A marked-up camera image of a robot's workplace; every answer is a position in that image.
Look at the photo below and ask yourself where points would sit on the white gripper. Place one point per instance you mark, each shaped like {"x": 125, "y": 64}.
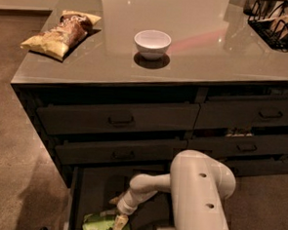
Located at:
{"x": 126, "y": 206}

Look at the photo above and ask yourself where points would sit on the green rice chip bag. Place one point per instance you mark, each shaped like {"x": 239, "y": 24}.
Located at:
{"x": 101, "y": 221}

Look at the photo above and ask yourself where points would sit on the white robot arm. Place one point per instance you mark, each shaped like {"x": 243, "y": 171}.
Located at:
{"x": 197, "y": 184}

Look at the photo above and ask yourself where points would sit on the open bottom left drawer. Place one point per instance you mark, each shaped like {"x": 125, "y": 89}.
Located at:
{"x": 92, "y": 188}

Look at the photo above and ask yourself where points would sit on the middle left drawer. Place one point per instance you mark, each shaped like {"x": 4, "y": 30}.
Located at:
{"x": 118, "y": 151}

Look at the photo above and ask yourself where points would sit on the top left drawer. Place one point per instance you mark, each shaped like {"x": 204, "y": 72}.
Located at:
{"x": 117, "y": 118}

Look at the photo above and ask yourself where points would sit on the middle right drawer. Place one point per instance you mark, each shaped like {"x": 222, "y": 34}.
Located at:
{"x": 220, "y": 147}

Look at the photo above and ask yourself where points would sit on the grey kitchen island counter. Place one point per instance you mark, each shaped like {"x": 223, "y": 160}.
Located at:
{"x": 155, "y": 77}

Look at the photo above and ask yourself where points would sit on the bottom right drawer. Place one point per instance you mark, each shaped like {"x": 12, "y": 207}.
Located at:
{"x": 254, "y": 167}

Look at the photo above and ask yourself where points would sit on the top right drawer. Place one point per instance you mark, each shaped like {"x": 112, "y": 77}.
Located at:
{"x": 243, "y": 113}

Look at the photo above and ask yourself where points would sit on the brown yellow chip bag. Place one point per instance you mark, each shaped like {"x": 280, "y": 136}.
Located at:
{"x": 56, "y": 42}

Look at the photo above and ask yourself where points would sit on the white ceramic bowl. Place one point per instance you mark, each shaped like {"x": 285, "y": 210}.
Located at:
{"x": 152, "y": 44}

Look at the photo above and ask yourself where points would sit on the black wire basket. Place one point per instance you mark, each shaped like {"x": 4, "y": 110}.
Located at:
{"x": 269, "y": 19}

